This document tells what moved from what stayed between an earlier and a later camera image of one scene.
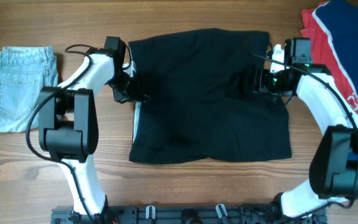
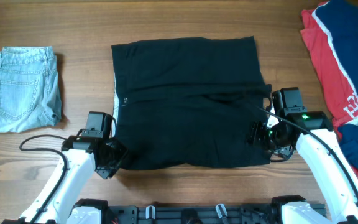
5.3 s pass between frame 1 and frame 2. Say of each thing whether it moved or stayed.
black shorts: moved
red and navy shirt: stayed
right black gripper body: moved
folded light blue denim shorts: stayed
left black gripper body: moved
